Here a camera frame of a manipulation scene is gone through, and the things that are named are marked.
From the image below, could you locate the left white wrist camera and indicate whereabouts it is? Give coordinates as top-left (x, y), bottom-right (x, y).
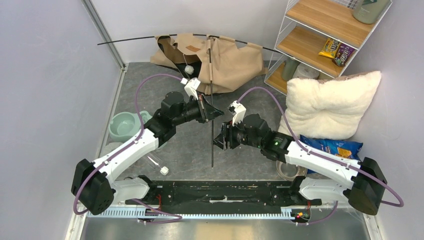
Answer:
top-left (180, 77), bottom-right (201, 100)

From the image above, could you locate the yellow M&M's bag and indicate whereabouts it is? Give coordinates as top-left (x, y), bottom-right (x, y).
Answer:
top-left (318, 37), bottom-right (341, 59)

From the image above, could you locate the white fluffy pillow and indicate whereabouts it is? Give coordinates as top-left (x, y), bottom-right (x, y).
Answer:
top-left (278, 70), bottom-right (382, 140)

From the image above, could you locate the white pompom cat toy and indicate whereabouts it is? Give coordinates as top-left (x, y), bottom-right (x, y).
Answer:
top-left (184, 65), bottom-right (194, 75)

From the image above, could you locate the tan fabric pet tent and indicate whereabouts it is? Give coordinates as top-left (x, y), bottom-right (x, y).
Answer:
top-left (150, 33), bottom-right (268, 95)

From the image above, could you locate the grey-green jar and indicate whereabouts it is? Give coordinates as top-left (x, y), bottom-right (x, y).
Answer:
top-left (352, 0), bottom-right (391, 25)

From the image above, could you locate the mint green pet bowl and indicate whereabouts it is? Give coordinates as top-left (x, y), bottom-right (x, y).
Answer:
top-left (108, 110), bottom-right (152, 144)

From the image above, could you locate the purple cable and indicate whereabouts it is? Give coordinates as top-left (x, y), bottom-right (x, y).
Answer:
top-left (72, 73), bottom-right (186, 225)
top-left (236, 86), bottom-right (405, 227)

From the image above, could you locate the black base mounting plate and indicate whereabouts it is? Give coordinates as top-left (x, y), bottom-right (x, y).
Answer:
top-left (141, 180), bottom-right (322, 214)

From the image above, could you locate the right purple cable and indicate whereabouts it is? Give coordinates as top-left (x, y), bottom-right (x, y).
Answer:
top-left (236, 86), bottom-right (405, 227)

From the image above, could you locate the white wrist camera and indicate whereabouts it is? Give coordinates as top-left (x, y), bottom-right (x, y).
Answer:
top-left (228, 100), bottom-right (247, 126)
top-left (180, 77), bottom-right (201, 100)

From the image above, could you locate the white wire wooden shelf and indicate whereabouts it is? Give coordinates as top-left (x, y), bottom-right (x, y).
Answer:
top-left (264, 0), bottom-right (393, 94)

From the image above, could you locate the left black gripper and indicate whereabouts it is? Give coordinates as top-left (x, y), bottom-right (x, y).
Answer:
top-left (172, 93), bottom-right (224, 126)

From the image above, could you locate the stainless steel bowl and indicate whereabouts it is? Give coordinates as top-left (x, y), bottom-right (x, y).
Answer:
top-left (275, 161), bottom-right (308, 182)

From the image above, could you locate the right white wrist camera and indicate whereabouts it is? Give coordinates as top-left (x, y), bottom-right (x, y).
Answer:
top-left (228, 100), bottom-right (247, 126)

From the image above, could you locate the white toilet paper roll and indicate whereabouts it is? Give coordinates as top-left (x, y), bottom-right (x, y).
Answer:
top-left (292, 63), bottom-right (320, 79)

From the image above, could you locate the blue Doritos chip bag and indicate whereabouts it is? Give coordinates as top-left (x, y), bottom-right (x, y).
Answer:
top-left (299, 135), bottom-right (363, 160)

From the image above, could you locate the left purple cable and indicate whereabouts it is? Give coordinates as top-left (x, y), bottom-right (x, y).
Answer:
top-left (72, 73), bottom-right (186, 225)

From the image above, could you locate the green cylinder bottle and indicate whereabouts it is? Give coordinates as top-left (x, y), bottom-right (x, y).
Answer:
top-left (281, 57), bottom-right (300, 82)

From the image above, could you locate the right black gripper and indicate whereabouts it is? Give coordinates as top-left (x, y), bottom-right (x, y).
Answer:
top-left (210, 116), bottom-right (263, 151)

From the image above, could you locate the clear plastic bottle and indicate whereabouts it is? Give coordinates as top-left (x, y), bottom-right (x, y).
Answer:
top-left (143, 152), bottom-right (170, 176)

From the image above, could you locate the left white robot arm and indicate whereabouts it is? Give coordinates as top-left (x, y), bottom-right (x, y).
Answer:
top-left (71, 91), bottom-right (224, 215)

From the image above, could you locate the long black tent pole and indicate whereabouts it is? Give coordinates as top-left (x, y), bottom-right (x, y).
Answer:
top-left (207, 38), bottom-right (215, 169)

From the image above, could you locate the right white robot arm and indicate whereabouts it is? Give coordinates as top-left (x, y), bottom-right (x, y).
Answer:
top-left (213, 114), bottom-right (387, 216)

